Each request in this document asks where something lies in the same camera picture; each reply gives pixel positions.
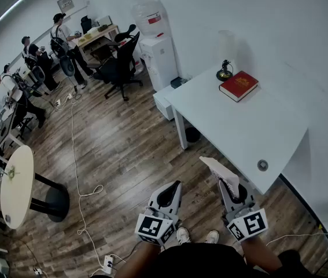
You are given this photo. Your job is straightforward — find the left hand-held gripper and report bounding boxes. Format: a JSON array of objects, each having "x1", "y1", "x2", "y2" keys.
[{"x1": 134, "y1": 180, "x2": 183, "y2": 246}]

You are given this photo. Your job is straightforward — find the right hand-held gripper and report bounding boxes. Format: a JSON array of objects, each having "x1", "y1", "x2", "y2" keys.
[{"x1": 218, "y1": 178, "x2": 269, "y2": 243}]

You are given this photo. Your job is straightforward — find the person's left forearm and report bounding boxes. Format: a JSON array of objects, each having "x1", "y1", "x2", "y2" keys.
[{"x1": 114, "y1": 240, "x2": 161, "y2": 278}]

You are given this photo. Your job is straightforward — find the person's right forearm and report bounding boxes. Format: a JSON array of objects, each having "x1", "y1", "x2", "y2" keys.
[{"x1": 240, "y1": 236, "x2": 283, "y2": 272}]

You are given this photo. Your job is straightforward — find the person's left white shoe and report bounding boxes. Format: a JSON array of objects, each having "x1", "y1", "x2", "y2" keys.
[{"x1": 176, "y1": 226, "x2": 191, "y2": 246}]

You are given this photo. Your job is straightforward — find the person's white shoe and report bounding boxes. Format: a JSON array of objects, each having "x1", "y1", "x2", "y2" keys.
[
  {"x1": 176, "y1": 226, "x2": 191, "y2": 246},
  {"x1": 205, "y1": 229, "x2": 220, "y2": 244}
]

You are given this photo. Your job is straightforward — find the person's right white shoe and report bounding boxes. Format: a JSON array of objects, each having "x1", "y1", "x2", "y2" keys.
[{"x1": 205, "y1": 229, "x2": 220, "y2": 244}]

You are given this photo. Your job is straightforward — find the person's black clothing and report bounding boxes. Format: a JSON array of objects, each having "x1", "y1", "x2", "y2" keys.
[{"x1": 90, "y1": 241, "x2": 318, "y2": 278}]

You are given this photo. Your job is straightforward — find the black round base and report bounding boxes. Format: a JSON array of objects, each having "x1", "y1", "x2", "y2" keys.
[{"x1": 185, "y1": 126, "x2": 202, "y2": 144}]

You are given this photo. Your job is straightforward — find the white drawer cabinet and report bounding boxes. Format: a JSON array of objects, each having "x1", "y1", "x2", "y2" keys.
[{"x1": 153, "y1": 84, "x2": 179, "y2": 122}]

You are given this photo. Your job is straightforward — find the red hardcover book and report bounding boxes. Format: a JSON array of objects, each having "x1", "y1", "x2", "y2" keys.
[{"x1": 218, "y1": 70, "x2": 259, "y2": 103}]

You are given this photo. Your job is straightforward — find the dark green box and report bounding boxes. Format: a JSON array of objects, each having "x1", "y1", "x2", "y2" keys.
[{"x1": 170, "y1": 76, "x2": 188, "y2": 90}]

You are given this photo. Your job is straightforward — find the white water dispenser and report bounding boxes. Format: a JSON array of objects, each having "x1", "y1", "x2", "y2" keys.
[{"x1": 139, "y1": 36, "x2": 179, "y2": 93}]

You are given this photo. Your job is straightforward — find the black office chair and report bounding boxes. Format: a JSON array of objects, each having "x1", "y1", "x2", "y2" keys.
[
  {"x1": 80, "y1": 15, "x2": 93, "y2": 35},
  {"x1": 87, "y1": 31, "x2": 144, "y2": 102},
  {"x1": 113, "y1": 24, "x2": 138, "y2": 44}
]

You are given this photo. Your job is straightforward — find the round white table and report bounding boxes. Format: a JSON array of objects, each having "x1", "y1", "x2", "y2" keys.
[{"x1": 0, "y1": 145, "x2": 71, "y2": 230}]

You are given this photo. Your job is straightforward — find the table lamp with white shade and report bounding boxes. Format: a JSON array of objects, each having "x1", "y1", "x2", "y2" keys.
[{"x1": 216, "y1": 30, "x2": 237, "y2": 82}]

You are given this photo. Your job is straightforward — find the small green table decoration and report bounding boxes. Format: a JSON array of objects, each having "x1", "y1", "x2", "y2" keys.
[{"x1": 5, "y1": 164, "x2": 20, "y2": 181}]

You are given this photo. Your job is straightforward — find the grey mesh office chair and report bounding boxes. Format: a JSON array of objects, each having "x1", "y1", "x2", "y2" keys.
[
  {"x1": 58, "y1": 54, "x2": 76, "y2": 78},
  {"x1": 31, "y1": 65, "x2": 47, "y2": 85}
]

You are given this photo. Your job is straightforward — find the wooden desk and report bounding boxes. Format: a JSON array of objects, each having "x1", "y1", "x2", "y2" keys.
[{"x1": 78, "y1": 24, "x2": 120, "y2": 61}]

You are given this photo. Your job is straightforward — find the black framed cluttered desk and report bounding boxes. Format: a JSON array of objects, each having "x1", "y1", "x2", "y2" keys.
[{"x1": 0, "y1": 103, "x2": 35, "y2": 168}]

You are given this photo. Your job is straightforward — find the clear water bottle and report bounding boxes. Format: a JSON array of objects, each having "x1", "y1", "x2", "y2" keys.
[{"x1": 131, "y1": 0, "x2": 172, "y2": 39}]

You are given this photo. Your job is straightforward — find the ceiling tube light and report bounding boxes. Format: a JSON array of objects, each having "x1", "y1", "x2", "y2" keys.
[{"x1": 0, "y1": 0, "x2": 38, "y2": 23}]

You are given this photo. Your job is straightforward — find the thin white cable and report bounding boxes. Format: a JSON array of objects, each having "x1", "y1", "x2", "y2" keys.
[{"x1": 266, "y1": 231, "x2": 328, "y2": 247}]

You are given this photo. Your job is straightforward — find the long white floor cable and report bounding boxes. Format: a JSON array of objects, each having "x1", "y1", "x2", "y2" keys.
[{"x1": 53, "y1": 93, "x2": 115, "y2": 275}]

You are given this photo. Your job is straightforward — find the wall notice board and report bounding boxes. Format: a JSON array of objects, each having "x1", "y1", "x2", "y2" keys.
[{"x1": 57, "y1": 0, "x2": 75, "y2": 12}]

